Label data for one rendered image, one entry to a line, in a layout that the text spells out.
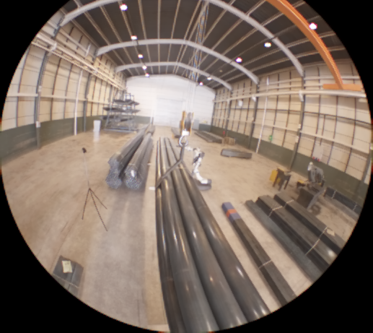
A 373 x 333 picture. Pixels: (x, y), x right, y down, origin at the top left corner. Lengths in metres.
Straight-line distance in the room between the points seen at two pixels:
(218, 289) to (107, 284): 1.84
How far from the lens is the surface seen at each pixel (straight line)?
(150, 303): 2.28
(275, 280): 2.79
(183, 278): 0.87
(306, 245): 3.54
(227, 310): 0.88
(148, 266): 2.44
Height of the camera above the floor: 2.27
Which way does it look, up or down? 13 degrees down
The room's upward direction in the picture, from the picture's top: 9 degrees clockwise
